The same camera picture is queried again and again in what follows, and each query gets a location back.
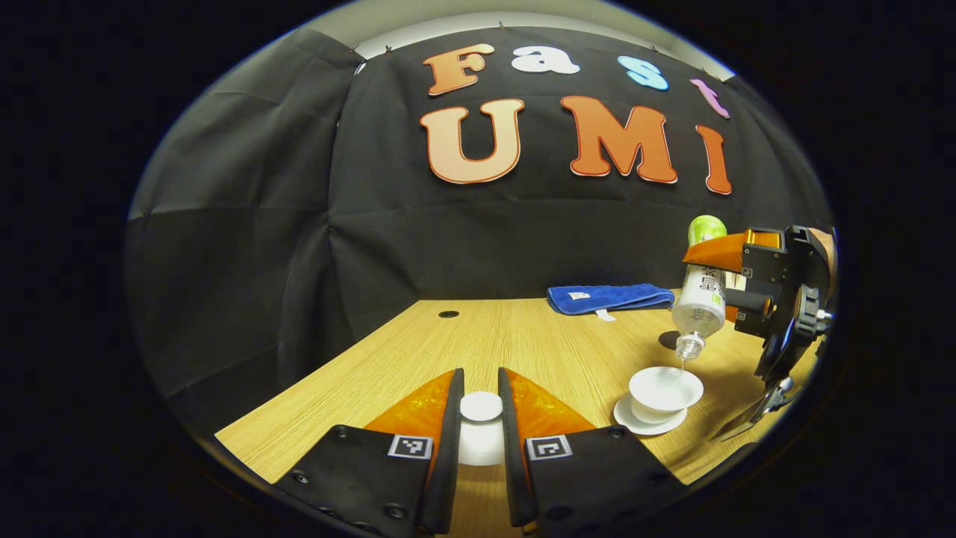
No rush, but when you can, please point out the white teacup lid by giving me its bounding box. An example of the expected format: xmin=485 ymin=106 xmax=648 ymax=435
xmin=456 ymin=391 xmax=506 ymax=467

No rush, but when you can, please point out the white saucer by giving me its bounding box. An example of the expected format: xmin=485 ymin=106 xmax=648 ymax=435
xmin=612 ymin=394 xmax=689 ymax=437

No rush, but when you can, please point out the white teacup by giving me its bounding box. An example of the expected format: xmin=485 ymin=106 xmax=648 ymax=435
xmin=628 ymin=365 xmax=705 ymax=425

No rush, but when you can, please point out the black backdrop cloth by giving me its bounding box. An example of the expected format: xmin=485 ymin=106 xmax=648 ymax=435
xmin=125 ymin=26 xmax=835 ymax=442

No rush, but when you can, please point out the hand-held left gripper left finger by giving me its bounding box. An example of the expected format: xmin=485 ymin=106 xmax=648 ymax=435
xmin=273 ymin=368 xmax=466 ymax=536

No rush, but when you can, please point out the blue towel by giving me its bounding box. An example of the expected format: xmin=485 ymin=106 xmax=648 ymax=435
xmin=547 ymin=282 xmax=676 ymax=323

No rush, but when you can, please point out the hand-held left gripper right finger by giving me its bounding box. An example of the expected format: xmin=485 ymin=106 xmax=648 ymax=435
xmin=497 ymin=366 xmax=689 ymax=528

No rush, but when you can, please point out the clear water bottle white label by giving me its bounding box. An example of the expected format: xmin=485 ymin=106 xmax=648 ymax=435
xmin=670 ymin=214 xmax=728 ymax=363

